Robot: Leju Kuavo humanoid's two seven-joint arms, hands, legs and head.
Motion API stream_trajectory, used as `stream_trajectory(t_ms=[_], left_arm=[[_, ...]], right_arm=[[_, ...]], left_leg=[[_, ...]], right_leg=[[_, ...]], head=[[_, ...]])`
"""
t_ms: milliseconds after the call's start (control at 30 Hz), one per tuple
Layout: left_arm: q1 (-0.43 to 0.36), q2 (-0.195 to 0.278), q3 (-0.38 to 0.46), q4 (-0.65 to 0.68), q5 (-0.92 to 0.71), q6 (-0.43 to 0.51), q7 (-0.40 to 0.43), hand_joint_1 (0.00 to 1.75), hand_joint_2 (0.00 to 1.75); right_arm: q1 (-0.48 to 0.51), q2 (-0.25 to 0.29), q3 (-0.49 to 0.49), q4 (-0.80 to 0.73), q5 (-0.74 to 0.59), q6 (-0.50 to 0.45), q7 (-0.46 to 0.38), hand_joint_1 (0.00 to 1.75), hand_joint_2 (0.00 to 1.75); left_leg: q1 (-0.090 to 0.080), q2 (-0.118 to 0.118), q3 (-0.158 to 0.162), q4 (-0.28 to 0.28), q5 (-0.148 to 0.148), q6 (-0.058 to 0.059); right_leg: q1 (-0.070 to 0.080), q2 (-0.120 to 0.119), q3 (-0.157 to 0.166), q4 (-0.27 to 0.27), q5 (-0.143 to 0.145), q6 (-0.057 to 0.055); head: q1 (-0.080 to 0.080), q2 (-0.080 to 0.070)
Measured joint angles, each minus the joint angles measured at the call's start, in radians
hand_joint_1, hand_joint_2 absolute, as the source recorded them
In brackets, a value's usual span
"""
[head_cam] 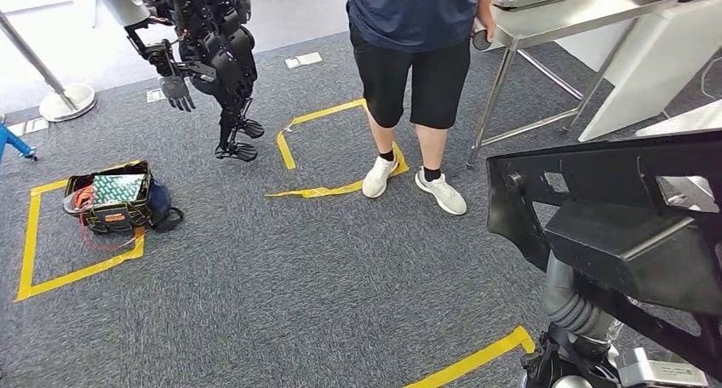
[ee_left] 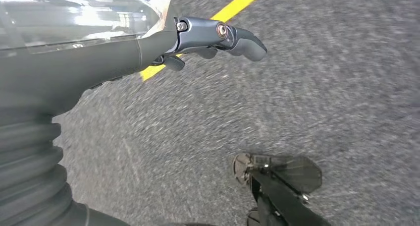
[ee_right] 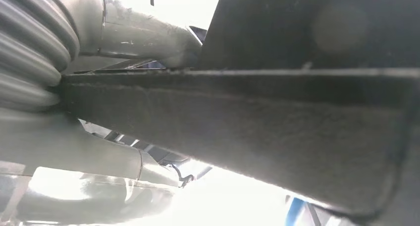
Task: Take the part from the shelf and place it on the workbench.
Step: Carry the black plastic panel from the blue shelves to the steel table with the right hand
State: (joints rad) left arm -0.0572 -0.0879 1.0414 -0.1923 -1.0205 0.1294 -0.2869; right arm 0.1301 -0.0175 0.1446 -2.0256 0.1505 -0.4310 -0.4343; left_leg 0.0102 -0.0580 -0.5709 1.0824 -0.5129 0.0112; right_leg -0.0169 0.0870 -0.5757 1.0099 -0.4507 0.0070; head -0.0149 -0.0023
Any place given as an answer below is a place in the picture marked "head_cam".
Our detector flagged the person's left hand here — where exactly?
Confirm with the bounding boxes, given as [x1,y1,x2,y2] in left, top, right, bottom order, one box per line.
[476,8,498,44]

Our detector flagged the black plastic plate bracket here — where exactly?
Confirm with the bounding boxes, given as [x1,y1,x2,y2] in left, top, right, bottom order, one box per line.
[485,128,722,378]

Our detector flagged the person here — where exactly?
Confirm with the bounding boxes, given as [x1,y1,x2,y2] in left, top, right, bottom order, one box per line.
[345,0,497,218]

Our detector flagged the white divider panel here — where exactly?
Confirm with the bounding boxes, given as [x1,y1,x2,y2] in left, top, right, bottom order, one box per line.
[554,0,722,145]

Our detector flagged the yellow floor tape square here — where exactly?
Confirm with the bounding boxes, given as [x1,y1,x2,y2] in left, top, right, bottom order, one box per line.
[265,98,410,200]

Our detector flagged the black humanoid robot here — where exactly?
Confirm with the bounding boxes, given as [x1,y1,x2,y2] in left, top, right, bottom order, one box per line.
[89,0,266,164]

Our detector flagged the green patterned box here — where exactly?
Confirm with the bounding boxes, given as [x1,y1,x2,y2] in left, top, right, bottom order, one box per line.
[91,174,147,207]

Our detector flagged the black tool bag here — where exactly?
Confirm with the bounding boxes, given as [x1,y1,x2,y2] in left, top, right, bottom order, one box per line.
[63,159,185,236]

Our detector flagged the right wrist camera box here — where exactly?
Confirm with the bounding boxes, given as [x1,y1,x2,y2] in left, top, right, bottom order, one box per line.
[615,346,709,388]

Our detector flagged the silver stanchion post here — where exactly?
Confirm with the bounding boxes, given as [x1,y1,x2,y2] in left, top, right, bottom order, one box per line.
[0,10,98,123]

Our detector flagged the red cable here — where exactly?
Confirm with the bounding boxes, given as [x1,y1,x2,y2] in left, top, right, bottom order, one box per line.
[77,185,140,254]

